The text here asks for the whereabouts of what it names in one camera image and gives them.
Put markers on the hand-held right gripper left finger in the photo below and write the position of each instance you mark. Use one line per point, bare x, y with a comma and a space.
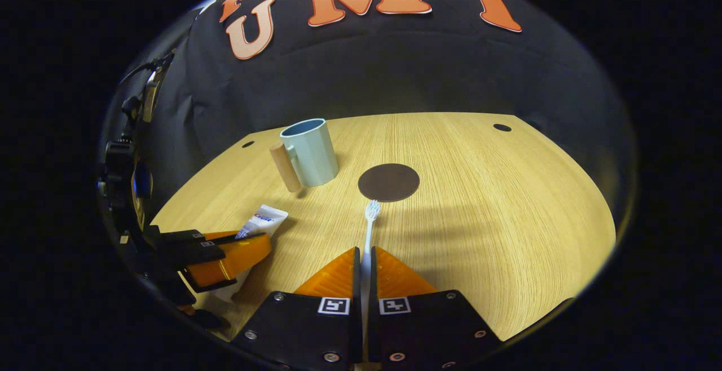
356, 281

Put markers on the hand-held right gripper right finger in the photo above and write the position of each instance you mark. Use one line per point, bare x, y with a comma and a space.
373, 281

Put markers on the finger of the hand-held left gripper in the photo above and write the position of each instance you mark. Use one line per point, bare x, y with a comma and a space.
237, 261
186, 238

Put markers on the white toothpaste tube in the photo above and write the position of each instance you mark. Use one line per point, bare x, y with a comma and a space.
265, 220

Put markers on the white toothbrush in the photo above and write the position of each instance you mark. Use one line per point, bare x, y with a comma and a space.
369, 230

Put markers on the brown round coaster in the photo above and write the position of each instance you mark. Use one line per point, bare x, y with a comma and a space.
389, 182

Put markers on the light blue cup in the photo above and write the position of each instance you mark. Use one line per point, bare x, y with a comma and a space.
313, 157

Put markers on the wooden desktop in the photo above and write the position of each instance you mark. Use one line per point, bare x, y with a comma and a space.
479, 235

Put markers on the black backdrop cloth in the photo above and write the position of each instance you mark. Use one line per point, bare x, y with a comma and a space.
395, 72

